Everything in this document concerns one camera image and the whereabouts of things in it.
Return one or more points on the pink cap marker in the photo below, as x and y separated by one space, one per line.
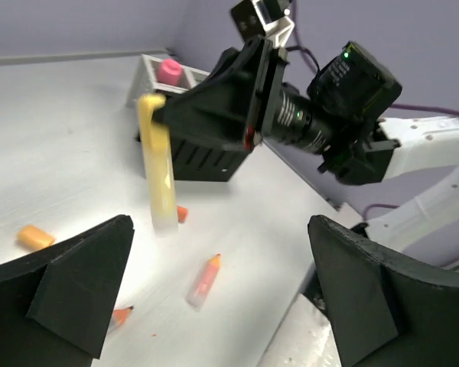
169 72

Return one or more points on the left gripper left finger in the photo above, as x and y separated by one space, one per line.
56 304

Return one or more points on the yellow marker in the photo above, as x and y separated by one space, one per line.
156 149

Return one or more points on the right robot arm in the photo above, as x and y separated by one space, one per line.
423 176

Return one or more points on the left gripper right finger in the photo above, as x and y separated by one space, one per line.
385 308

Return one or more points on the dark orange marker cap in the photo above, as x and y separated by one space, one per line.
182 214

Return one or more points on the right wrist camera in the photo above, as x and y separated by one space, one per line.
267 18

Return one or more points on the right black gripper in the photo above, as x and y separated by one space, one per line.
338 119

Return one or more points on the red orange marker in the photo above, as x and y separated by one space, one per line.
204 281

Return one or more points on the orange tip clear marker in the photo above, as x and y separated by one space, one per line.
119 317

